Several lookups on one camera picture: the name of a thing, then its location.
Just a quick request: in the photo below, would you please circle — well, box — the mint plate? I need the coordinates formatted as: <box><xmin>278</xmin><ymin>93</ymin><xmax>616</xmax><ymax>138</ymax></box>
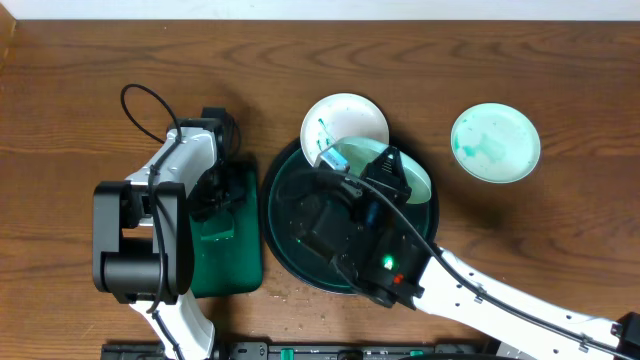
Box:
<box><xmin>450</xmin><ymin>103</ymin><xmax>541</xmax><ymax>184</ymax></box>
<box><xmin>332</xmin><ymin>136</ymin><xmax>432</xmax><ymax>205</ymax></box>

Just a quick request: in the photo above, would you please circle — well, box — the green scouring sponge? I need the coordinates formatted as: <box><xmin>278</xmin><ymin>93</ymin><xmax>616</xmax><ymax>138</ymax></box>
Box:
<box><xmin>200</xmin><ymin>217</ymin><xmax>235</xmax><ymax>242</ymax></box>

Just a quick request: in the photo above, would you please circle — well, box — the white plate with green streaks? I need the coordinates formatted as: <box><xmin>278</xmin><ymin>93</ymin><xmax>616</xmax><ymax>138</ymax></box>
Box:
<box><xmin>299</xmin><ymin>93</ymin><xmax>390</xmax><ymax>165</ymax></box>

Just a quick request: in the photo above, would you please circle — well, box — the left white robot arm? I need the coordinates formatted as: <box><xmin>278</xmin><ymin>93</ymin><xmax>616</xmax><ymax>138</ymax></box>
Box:
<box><xmin>92</xmin><ymin>107</ymin><xmax>246</xmax><ymax>359</ymax></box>

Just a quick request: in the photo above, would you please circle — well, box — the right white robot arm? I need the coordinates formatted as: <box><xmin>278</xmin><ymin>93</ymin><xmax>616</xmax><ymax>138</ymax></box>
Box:
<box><xmin>275</xmin><ymin>146</ymin><xmax>639</xmax><ymax>359</ymax></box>

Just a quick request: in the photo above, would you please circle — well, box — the round black tray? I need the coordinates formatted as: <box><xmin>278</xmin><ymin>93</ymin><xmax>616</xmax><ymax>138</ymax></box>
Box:
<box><xmin>258</xmin><ymin>136</ymin><xmax>440</xmax><ymax>295</ymax></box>

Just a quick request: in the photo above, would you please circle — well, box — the rectangular green tray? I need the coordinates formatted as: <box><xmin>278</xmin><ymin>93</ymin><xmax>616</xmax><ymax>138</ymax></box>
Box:
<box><xmin>190</xmin><ymin>161</ymin><xmax>263</xmax><ymax>298</ymax></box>

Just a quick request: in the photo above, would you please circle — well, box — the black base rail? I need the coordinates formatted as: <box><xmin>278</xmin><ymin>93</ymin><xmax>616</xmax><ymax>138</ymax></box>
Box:
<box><xmin>99</xmin><ymin>340</ymin><xmax>500</xmax><ymax>360</ymax></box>

